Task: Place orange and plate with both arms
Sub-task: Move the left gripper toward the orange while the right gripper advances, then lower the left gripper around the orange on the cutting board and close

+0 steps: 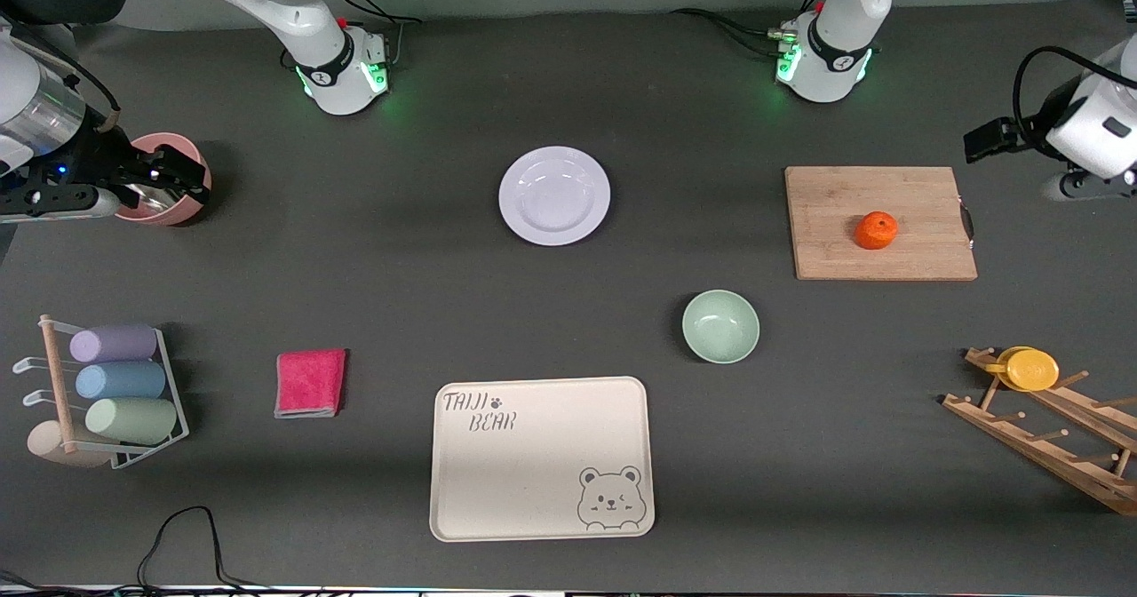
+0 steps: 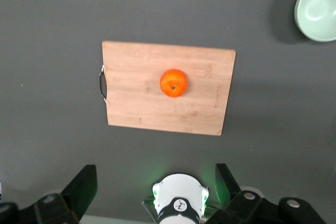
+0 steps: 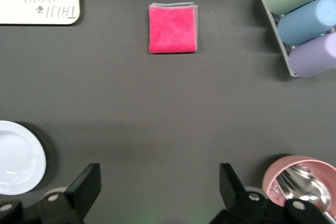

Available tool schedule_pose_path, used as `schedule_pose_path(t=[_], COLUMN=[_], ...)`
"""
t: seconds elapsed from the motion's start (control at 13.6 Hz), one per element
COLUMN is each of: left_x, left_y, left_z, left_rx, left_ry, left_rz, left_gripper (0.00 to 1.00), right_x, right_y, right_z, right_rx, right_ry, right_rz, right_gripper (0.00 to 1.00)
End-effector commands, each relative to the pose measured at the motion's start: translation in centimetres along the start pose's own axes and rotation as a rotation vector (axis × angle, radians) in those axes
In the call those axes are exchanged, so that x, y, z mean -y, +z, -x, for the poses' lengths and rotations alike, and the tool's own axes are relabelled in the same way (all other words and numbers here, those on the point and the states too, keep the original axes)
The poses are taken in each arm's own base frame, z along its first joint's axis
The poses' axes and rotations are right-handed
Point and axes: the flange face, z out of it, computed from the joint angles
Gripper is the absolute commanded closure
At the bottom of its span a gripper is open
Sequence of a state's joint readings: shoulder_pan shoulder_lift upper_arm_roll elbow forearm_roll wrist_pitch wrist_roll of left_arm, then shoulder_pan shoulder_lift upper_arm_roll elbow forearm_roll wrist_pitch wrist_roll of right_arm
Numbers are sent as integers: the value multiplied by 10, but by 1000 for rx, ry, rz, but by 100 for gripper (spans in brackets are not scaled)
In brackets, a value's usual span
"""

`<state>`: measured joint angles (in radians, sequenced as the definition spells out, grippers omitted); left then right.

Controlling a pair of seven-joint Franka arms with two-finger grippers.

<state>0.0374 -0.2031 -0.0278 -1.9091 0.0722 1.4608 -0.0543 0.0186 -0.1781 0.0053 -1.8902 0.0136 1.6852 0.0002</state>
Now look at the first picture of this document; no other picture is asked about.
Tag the cream tray with bear print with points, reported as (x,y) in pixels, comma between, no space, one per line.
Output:
(533,481)

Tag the pink folded cloth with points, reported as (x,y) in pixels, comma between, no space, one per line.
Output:
(310,384)

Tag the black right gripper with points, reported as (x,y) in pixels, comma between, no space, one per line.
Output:
(91,158)

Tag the pink bowl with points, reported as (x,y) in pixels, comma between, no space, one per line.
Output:
(169,142)

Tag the metal scoop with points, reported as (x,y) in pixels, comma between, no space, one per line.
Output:
(153,199)

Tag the purple cup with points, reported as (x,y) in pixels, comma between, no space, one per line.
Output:
(114,344)

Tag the yellow cup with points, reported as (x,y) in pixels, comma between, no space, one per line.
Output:
(1030,370)

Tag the light green bowl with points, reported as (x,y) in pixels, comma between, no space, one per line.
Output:
(720,327)

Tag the wooden rack rod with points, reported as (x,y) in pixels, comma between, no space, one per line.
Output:
(58,375)

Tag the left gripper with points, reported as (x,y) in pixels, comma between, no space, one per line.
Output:
(1028,130)

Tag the wooden cutting board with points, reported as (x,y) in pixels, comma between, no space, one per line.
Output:
(835,224)

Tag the orange fruit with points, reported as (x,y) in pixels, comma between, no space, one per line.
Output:
(876,231)

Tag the wooden peg dish rack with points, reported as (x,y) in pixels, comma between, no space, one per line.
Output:
(1048,455)

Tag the blue cup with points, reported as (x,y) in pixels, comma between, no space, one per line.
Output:
(121,381)

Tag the white round plate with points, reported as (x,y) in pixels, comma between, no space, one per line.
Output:
(554,195)

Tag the beige cup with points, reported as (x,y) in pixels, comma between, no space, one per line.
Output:
(44,444)

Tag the green cup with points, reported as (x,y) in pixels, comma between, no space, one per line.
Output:
(131,421)

